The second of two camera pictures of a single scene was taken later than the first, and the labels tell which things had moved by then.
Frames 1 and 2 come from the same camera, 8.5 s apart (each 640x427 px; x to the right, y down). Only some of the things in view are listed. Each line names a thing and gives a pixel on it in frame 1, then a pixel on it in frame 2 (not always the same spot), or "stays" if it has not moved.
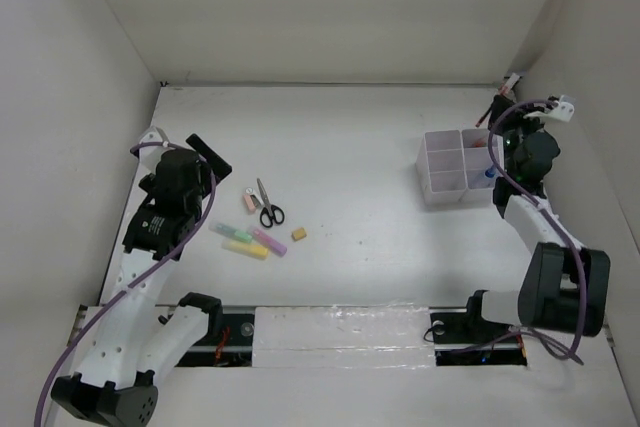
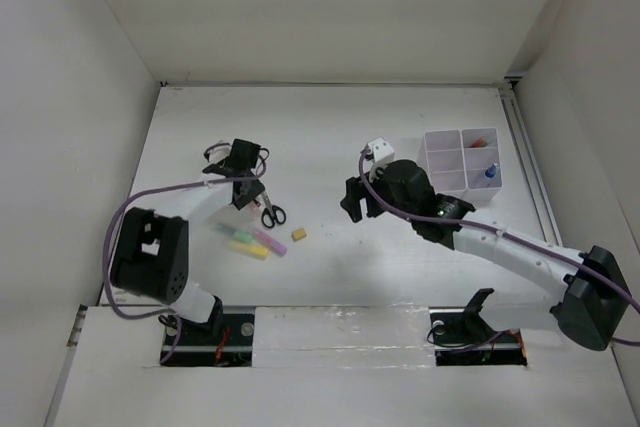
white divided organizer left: (441, 167) stays
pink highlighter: (269, 241) stays
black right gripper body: (515, 128) to (382, 188)
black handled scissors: (270, 212) stays
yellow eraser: (298, 234) stays
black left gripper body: (201, 192) to (254, 190)
